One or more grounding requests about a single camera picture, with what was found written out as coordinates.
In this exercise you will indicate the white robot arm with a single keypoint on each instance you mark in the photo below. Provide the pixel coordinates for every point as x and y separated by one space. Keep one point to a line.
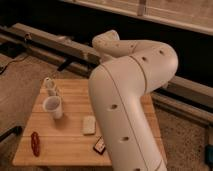
128 70

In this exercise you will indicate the white plastic cup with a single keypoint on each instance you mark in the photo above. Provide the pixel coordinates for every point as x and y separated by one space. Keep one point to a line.
53 105

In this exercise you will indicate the small white bottle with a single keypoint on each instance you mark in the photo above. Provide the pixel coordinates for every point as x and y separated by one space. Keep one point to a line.
50 87

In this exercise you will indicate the dark chocolate bar box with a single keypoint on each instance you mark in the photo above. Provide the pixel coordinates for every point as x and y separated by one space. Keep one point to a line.
99 146

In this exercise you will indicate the wooden table board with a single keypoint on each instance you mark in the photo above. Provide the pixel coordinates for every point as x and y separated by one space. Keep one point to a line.
62 142

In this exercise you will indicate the red sausage toy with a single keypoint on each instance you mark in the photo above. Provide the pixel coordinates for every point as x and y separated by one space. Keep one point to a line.
35 144

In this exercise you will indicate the blue object at right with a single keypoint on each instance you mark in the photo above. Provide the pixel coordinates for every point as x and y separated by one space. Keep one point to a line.
209 155

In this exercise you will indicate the long grey metal rail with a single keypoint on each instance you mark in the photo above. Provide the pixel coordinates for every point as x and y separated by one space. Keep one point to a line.
181 96

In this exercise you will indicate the black handle at left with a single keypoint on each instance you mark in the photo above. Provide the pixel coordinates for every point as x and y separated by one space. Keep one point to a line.
17 130

